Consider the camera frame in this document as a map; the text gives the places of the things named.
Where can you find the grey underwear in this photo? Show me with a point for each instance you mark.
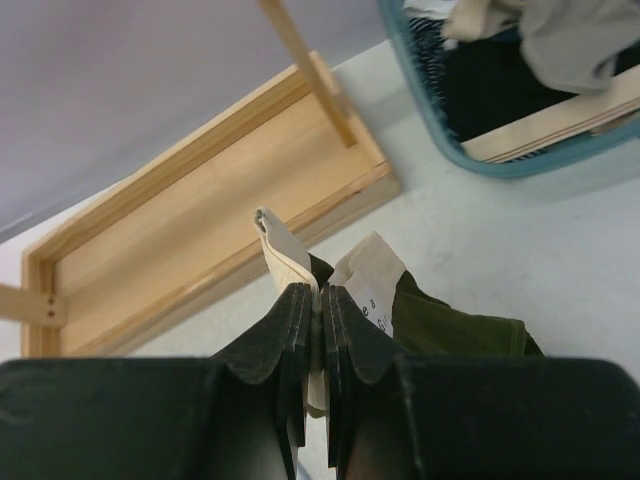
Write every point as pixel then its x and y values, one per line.
pixel 569 46

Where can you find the wooden hanger rack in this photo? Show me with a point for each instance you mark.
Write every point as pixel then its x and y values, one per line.
pixel 178 235

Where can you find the black underwear in basin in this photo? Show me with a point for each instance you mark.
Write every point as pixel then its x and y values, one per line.
pixel 492 110

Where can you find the dark olive underwear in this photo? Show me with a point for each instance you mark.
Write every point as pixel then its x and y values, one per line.
pixel 387 294

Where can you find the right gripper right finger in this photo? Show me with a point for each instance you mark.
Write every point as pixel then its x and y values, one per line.
pixel 395 415

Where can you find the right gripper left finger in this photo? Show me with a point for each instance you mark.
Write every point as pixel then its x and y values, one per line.
pixel 235 415

